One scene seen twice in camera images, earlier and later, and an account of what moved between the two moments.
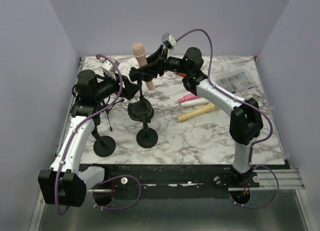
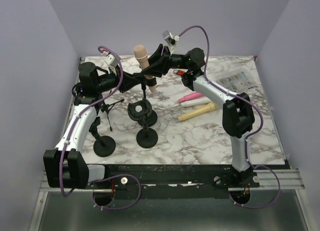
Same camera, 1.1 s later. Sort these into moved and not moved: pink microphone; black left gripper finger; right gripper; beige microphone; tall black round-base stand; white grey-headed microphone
Moved: tall black round-base stand; black left gripper finger
Not moved: white grey-headed microphone; right gripper; beige microphone; pink microphone
